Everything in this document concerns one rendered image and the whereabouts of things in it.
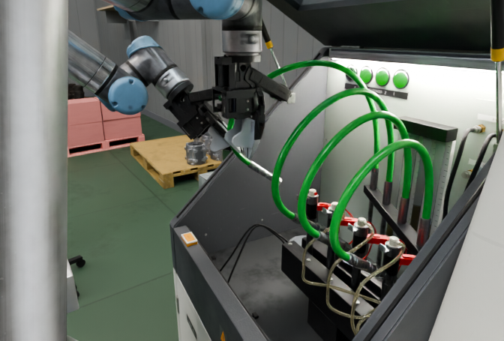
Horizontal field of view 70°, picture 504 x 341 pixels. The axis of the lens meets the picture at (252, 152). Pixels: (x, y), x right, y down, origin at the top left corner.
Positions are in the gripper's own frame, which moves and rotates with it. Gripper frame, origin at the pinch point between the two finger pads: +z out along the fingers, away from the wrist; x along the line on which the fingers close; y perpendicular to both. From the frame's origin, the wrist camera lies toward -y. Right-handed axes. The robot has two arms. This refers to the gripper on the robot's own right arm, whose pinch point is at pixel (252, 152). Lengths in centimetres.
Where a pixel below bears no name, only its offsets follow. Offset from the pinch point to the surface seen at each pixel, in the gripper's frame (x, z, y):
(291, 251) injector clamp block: 0.9, 27.1, -10.5
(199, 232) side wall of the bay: -29.2, 33.9, 2.6
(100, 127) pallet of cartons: -442, 92, -6
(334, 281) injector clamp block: 14.6, 27.1, -12.3
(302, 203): 18.4, 4.0, -0.1
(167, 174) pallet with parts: -275, 110, -49
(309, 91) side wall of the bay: -29.1, -6.7, -36.3
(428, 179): 26.2, 0.9, -21.7
